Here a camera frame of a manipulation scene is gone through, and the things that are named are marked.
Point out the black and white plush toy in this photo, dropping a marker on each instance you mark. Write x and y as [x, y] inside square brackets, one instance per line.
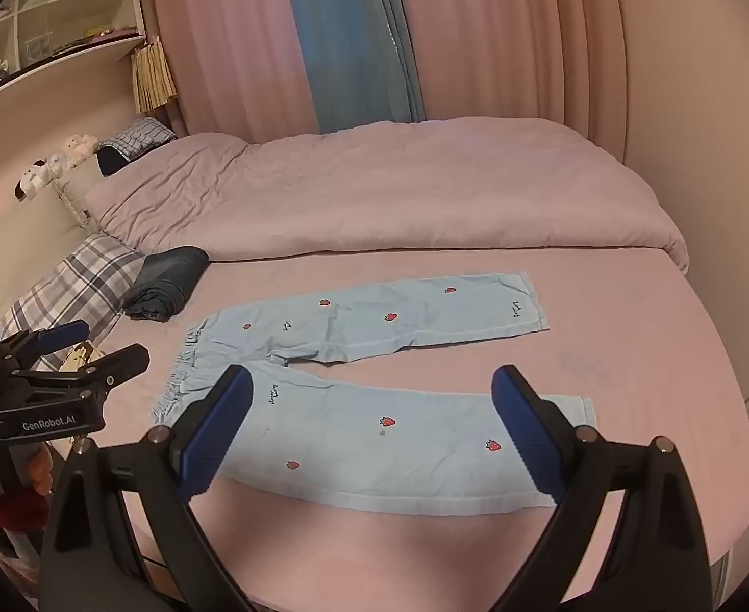
[35, 180]

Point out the person's left hand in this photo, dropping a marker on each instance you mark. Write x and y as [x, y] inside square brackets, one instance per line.
[40, 468]

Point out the yellow hanging tassels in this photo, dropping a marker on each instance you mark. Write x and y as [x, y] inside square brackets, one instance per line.
[152, 76]

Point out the white shelf unit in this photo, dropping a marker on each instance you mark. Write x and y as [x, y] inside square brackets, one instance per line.
[62, 51]

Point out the blue curtain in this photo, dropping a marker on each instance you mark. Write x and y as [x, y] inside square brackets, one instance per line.
[349, 38]

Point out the dark checked pillow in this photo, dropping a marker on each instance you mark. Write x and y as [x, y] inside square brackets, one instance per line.
[138, 135]

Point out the plaid pillow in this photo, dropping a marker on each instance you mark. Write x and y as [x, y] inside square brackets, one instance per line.
[87, 274]

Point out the pink curtain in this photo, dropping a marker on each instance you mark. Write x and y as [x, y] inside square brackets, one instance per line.
[234, 38]
[508, 32]

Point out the dark folded cloth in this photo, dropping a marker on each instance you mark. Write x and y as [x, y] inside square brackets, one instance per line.
[164, 280]

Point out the pink duvet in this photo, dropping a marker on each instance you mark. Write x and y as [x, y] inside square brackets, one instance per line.
[381, 191]

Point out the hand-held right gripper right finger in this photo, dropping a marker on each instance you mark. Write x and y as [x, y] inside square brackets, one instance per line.
[527, 440]

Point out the beige headboard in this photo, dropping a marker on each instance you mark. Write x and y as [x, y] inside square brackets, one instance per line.
[30, 242]

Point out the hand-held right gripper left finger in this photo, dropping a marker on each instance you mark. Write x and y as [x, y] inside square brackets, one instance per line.
[215, 437]

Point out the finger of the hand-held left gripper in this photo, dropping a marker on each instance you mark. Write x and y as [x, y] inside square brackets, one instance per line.
[55, 336]
[113, 366]

